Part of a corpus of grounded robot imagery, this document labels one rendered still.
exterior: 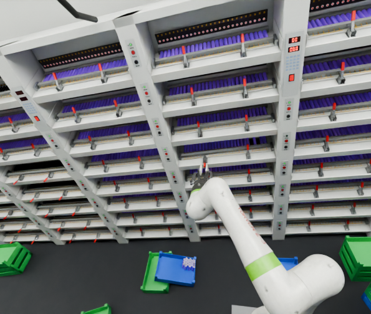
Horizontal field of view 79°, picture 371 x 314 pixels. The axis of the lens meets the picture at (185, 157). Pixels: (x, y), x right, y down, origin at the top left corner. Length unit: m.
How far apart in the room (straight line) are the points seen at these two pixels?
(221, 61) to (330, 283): 0.94
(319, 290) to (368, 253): 1.17
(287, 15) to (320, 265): 0.93
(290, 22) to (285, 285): 0.97
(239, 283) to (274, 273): 1.13
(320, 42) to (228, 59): 0.38
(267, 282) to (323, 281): 0.17
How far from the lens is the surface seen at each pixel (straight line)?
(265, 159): 1.44
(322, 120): 1.40
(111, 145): 1.51
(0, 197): 2.53
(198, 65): 1.14
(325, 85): 1.30
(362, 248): 2.04
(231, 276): 1.98
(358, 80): 1.36
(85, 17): 1.17
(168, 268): 2.00
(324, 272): 0.90
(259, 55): 1.14
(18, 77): 1.53
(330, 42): 1.21
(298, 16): 1.15
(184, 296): 1.97
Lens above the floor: 1.81
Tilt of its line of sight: 37 degrees down
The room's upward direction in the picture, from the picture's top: 15 degrees counter-clockwise
